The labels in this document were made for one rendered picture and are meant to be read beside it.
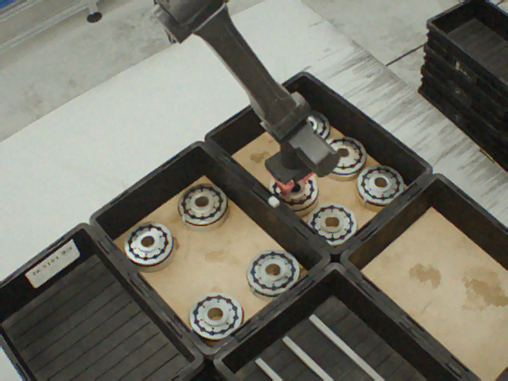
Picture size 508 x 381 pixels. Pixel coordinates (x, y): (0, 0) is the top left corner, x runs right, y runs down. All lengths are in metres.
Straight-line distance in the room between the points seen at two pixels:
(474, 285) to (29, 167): 1.17
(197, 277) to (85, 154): 0.57
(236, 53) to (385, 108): 0.86
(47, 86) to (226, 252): 1.87
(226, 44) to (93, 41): 2.30
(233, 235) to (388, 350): 0.41
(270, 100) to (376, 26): 2.06
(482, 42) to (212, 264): 1.40
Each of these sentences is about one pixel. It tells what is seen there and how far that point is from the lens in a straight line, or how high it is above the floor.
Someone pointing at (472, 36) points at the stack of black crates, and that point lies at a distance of 2.43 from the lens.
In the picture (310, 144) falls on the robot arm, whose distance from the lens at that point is 1.22.
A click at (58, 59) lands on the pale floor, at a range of 3.23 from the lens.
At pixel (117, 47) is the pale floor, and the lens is 3.17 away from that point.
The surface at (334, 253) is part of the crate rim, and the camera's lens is 1.27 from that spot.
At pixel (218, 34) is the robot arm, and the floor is 1.40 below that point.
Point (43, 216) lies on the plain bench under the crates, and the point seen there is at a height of 0.70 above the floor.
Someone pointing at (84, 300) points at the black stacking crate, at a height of 0.83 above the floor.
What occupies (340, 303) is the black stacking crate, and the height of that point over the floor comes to 0.83.
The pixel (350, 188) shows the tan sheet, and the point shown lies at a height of 0.83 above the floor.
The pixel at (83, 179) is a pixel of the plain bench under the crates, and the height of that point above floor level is 0.70.
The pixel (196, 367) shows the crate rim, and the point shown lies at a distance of 1.18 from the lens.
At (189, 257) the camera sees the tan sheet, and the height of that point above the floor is 0.83.
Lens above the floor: 2.02
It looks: 54 degrees down
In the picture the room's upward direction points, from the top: 7 degrees counter-clockwise
